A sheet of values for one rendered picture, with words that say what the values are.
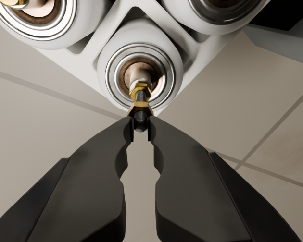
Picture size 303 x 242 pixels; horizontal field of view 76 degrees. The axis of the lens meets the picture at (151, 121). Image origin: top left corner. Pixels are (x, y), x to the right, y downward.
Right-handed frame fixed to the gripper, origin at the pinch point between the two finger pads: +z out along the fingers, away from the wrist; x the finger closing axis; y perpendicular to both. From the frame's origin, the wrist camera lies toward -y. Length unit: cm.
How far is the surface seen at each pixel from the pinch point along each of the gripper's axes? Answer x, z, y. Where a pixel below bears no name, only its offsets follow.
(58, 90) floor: -20.4, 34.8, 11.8
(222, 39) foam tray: 11.0, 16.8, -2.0
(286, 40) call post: 21.8, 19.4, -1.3
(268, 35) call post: 21.6, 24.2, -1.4
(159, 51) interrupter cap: 2.0, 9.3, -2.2
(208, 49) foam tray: 9.3, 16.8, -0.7
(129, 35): -0.9, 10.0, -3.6
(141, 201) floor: -2, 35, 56
